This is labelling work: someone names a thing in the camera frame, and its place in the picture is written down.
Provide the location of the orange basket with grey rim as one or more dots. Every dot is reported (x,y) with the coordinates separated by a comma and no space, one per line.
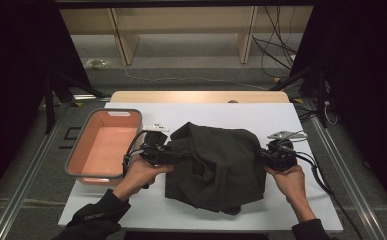
(107,150)

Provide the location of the light wooden shelf unit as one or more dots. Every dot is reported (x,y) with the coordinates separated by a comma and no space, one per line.
(127,43)

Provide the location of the black frame bar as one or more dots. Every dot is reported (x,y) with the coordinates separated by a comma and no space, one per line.
(181,3)

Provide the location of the white board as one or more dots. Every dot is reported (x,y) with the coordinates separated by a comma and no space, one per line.
(197,113)

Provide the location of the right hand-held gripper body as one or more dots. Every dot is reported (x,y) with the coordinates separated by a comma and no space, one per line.
(282,156)

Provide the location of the person's left hand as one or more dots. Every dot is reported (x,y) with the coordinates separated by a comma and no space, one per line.
(137,176)

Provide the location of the person's right hand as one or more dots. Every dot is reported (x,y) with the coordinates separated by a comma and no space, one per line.
(291,183)

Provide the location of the yellow floor tape piece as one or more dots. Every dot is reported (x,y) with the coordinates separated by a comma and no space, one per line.
(78,104)
(277,80)
(298,100)

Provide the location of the black curtain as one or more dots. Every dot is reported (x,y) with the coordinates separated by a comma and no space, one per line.
(14,66)
(364,66)

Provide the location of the black tripod stand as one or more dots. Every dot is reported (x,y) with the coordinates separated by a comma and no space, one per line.
(321,100)
(49,106)

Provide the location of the dark grey skirt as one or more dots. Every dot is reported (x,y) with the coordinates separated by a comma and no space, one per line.
(221,160)

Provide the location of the short aluminium rail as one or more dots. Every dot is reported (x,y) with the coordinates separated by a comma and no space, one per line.
(91,97)

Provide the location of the long aluminium rail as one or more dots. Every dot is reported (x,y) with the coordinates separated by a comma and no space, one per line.
(347,186)
(17,200)

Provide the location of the crumpled clear plastic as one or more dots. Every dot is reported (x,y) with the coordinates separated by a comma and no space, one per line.
(97,63)

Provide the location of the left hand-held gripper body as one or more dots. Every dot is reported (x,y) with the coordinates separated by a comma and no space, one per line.
(156,150)

